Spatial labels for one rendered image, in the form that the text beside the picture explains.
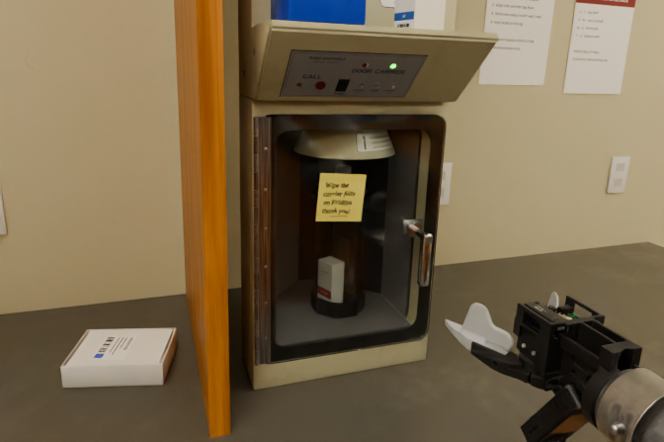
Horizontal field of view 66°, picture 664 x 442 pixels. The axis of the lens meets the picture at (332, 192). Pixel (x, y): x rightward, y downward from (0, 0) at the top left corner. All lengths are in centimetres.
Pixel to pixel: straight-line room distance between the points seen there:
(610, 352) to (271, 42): 49
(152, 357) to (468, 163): 93
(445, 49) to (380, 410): 55
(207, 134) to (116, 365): 45
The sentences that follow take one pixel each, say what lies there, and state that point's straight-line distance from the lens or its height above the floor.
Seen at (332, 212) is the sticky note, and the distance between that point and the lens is 79.
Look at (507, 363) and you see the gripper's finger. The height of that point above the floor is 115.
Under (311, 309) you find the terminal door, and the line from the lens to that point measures 85.
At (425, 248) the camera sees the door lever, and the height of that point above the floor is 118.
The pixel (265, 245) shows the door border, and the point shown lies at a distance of 78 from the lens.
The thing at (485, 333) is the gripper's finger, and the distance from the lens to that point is 64.
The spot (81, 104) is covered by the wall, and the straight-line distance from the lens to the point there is 117.
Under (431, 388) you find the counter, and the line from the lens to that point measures 94.
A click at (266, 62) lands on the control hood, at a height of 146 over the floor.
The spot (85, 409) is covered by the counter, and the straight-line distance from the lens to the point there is 93.
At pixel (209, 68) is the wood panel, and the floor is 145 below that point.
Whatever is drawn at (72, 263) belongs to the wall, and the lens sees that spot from 125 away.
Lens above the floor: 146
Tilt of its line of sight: 14 degrees down
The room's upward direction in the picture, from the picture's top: 2 degrees clockwise
